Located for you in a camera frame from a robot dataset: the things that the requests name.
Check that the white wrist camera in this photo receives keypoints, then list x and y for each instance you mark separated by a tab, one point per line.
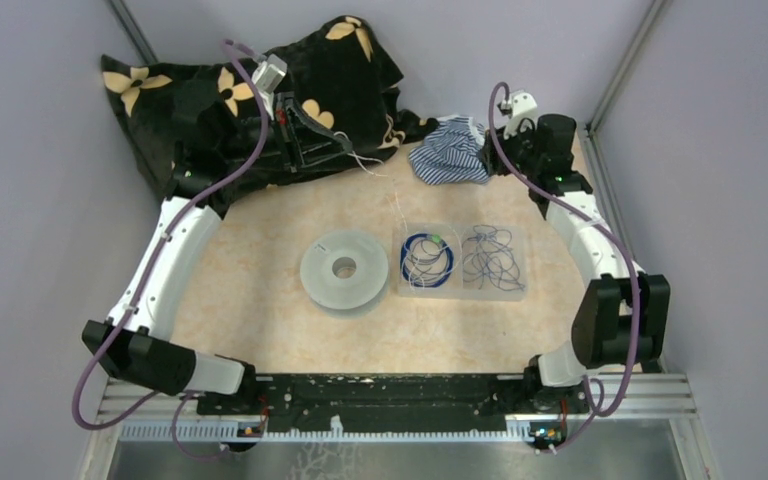
269	74
521	110

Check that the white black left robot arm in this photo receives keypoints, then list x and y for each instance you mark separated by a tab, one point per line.
204	147

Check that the white perforated cable spool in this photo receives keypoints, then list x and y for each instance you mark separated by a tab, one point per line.
345	273

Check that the blue white striped cloth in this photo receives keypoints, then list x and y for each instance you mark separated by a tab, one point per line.
451	154

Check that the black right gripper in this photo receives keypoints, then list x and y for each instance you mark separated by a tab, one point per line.
493	160

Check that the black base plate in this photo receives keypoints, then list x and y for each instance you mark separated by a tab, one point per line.
401	403

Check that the black blanket with beige flowers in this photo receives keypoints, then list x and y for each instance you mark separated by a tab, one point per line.
340	64

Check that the aluminium rail frame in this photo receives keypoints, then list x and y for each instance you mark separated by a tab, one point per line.
647	397

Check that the clear plastic tray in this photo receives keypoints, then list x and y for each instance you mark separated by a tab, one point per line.
483	262

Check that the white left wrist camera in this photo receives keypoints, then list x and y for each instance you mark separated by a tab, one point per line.
269	74

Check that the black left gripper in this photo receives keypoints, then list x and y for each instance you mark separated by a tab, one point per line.
301	139

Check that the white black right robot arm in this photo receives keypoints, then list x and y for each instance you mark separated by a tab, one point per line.
623	307

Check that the white slotted cable duct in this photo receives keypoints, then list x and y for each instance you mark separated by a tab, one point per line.
515	430

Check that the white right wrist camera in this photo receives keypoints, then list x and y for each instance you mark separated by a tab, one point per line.
521	110

